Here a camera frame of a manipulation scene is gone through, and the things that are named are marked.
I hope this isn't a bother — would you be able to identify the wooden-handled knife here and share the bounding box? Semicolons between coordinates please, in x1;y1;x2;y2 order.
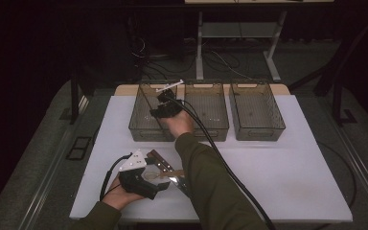
147;149;190;196

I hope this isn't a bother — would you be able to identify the translucent grey plastic bin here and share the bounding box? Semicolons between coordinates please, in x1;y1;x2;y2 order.
228;80;287;142
127;80;178;143
182;80;230;143

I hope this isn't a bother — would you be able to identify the metal floor rail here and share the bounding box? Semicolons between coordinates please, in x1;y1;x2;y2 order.
18;95;90;230
315;104;368;224

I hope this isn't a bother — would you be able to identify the black floor socket plate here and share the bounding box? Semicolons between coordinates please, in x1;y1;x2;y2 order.
65;136;93;161

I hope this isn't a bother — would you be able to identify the left hand-held gripper cable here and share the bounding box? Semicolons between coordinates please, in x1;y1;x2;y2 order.
99;152;132;202

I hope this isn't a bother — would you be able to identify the thin black floor cable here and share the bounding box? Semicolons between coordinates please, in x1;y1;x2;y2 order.
315;141;357;209

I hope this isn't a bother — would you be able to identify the person's left hand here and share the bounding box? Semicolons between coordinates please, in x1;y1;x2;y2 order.
102;175;145;212

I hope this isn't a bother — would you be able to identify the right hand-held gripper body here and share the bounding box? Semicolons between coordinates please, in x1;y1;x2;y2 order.
149;80;185;119

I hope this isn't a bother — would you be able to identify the person's right hand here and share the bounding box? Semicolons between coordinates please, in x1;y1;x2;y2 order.
157;109;196;139

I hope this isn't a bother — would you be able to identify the white desk with metal legs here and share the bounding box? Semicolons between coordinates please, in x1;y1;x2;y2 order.
184;0;334;83

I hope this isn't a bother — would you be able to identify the black metal stand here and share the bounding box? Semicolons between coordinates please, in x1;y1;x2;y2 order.
332;76;358;127

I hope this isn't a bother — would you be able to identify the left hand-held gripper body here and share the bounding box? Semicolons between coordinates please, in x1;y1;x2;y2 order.
117;149;158;201

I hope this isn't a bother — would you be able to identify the tangle of black floor cables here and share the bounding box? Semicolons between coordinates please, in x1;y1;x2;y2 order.
130;34;199;81

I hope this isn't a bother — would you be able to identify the black chopstick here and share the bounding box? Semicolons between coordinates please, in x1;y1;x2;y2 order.
139;83;166;130

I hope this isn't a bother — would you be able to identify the right hand-held gripper cable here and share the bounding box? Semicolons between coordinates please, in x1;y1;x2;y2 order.
169;98;277;230

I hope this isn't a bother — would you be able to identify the hand-held gripper cable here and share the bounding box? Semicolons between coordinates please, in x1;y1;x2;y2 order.
99;152;132;202
169;98;277;230

